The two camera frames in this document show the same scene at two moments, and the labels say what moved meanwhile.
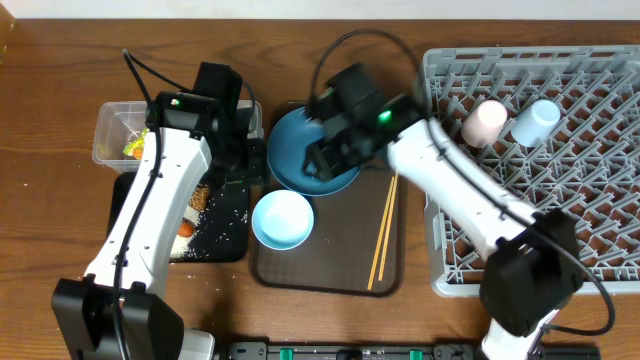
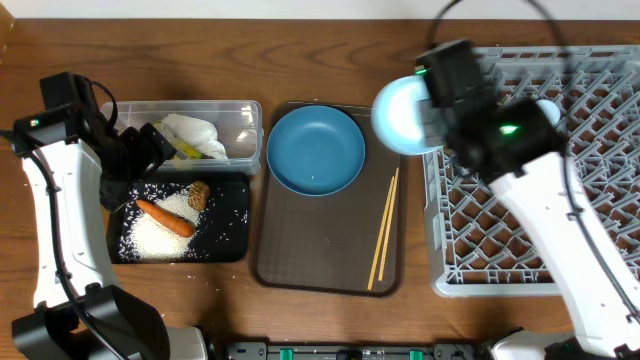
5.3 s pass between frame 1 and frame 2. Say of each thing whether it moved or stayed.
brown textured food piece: stayed
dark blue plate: stayed
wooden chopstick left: stayed
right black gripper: moved
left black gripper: moved
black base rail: stayed
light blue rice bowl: moved
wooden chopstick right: stayed
